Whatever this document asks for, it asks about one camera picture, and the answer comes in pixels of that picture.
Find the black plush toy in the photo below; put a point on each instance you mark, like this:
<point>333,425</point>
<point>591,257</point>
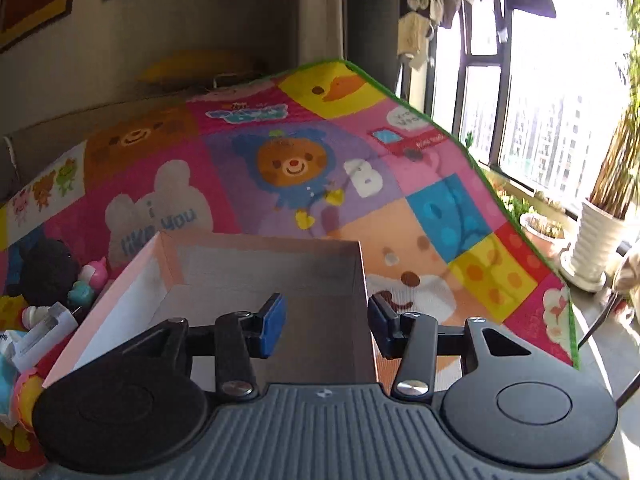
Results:
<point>48,273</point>

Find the pink cardboard box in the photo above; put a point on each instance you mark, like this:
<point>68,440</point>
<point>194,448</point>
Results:
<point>200,276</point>

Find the colourful cartoon play mat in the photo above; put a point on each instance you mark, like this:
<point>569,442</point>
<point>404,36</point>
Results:
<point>322,152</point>

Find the yellow cushion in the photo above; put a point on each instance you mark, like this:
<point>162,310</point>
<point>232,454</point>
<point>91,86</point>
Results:
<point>199,66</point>

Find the small pink teal figurine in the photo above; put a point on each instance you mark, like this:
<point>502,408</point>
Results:
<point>91,281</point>

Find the blue wet wipes pack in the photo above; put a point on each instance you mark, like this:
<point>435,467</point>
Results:
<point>8,376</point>

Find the white red foam rocket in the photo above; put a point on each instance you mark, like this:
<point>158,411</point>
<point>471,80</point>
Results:
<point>21,453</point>

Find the white plant pot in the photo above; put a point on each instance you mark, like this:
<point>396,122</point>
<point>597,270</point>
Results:
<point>598,236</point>

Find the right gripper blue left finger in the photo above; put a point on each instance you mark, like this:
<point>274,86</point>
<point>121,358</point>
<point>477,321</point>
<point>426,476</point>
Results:
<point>240,337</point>

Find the green palm plant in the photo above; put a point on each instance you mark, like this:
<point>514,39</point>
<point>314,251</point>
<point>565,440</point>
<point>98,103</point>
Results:
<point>617,184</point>

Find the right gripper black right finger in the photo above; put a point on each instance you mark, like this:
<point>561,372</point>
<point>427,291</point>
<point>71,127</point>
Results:
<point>411,339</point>

